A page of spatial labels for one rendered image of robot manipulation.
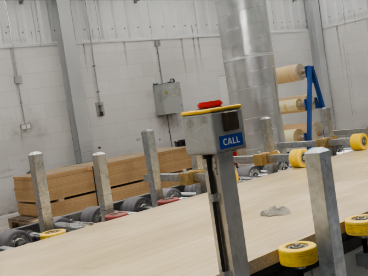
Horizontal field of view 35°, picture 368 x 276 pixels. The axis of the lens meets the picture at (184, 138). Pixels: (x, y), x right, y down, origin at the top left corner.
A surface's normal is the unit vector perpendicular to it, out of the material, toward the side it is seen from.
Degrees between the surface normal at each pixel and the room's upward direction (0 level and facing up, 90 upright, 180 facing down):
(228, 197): 90
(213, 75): 90
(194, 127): 90
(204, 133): 90
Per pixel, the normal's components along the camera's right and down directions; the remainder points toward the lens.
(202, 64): 0.61, -0.05
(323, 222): -0.74, 0.15
